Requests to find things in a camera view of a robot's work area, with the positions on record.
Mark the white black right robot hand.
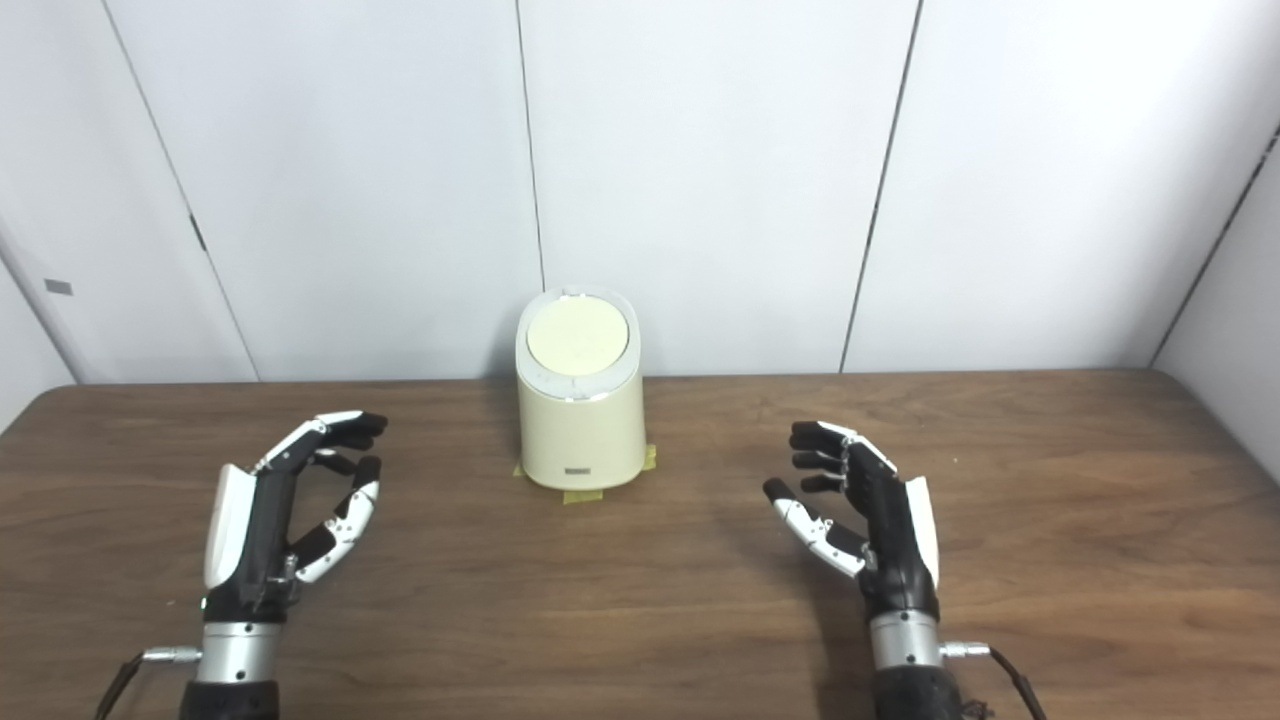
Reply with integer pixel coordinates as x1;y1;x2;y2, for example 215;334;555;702
763;420;942;621

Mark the round cream bin lid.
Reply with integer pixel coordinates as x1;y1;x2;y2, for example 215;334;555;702
526;296;631;378

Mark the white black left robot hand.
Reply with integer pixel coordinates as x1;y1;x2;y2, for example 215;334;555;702
202;410;389;626

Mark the cream-colored bin body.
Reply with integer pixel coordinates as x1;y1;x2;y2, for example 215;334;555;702
514;288;647;491

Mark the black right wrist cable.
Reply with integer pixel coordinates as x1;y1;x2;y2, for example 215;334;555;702
940;642;1049;720

